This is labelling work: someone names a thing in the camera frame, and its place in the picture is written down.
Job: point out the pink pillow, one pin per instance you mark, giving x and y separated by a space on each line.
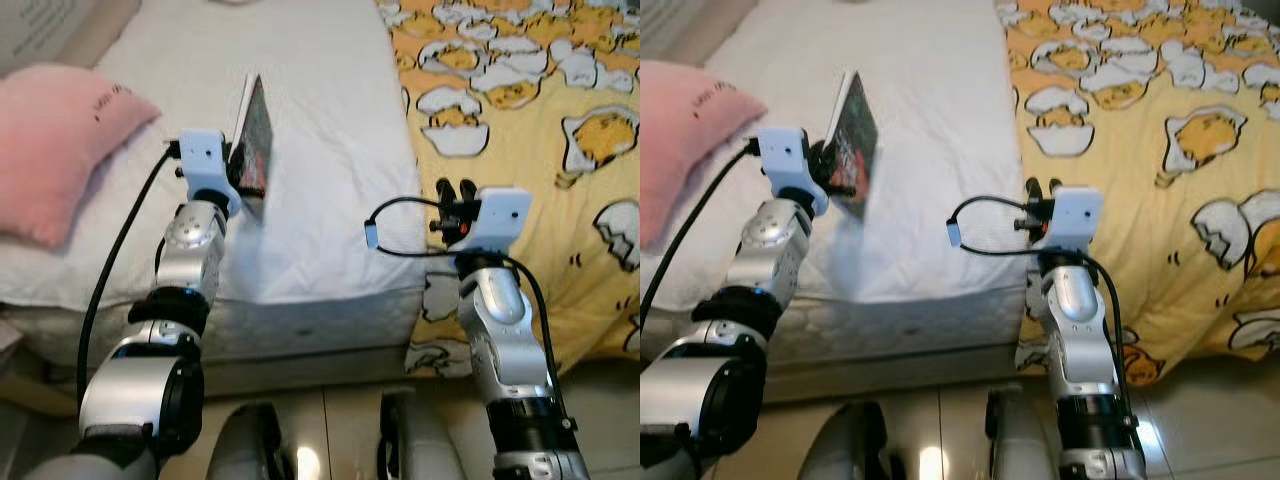
60 150
690 150

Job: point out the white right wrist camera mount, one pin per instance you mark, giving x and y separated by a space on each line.
1075 218
503 218

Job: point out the yellow egg print blanket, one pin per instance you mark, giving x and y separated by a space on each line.
1150 130
530 130

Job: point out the grey printed board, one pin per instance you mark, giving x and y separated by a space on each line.
45 30

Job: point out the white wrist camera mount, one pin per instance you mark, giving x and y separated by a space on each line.
785 168
205 170
1075 218
503 218

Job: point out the white mattress bed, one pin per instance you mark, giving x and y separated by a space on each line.
320 150
930 130

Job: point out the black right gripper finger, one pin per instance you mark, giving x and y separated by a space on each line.
445 189
1032 189
1053 190
467 190

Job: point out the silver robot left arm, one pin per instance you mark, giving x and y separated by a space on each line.
150 390
720 390

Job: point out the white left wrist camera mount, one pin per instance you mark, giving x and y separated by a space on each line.
205 170
785 168

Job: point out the grey robot left leg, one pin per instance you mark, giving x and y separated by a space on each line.
250 445
850 445

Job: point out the book with dark photo cover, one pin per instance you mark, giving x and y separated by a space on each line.
255 120
855 115

